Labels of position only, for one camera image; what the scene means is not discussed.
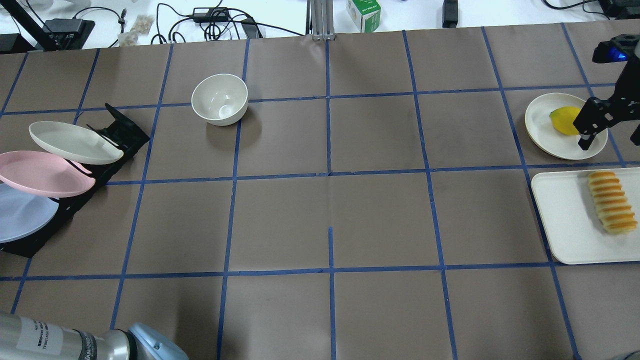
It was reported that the aluminium frame post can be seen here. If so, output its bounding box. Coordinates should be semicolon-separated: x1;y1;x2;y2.
305;0;336;41

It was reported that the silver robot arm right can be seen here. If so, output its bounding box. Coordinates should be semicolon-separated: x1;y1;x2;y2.
573;34;640;151

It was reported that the black power adapter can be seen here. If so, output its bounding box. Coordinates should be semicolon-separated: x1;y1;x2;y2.
190;6;231;24

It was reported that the cream bowl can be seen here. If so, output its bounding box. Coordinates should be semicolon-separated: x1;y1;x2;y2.
190;73;249;126

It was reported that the black dish rack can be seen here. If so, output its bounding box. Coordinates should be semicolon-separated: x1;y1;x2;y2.
1;104;150;258

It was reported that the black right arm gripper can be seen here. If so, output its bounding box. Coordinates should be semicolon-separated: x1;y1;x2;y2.
573;96;636;151

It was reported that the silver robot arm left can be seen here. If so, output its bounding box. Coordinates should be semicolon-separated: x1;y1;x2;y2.
0;312;188;360

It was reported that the cream plate in rack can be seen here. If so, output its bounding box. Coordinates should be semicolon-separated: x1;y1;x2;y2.
29;121;124;166

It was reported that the cream rectangular tray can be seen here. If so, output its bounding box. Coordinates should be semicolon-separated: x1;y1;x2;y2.
531;170;640;265

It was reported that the yellow lemon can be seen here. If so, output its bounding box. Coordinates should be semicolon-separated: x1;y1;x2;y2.
549;105;581;136

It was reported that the ridged bread roll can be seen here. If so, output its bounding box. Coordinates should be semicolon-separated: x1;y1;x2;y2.
587;170;639;235

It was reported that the light blue plate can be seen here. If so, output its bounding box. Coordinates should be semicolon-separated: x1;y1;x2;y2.
0;183;59;244

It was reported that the cream round plate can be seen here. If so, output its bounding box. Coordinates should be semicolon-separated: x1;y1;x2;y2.
525;92;609;160

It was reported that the pink plate in rack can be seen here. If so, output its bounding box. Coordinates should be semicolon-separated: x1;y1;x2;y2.
0;150;96;198

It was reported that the green white carton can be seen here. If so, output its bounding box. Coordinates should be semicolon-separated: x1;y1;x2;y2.
346;0;382;34

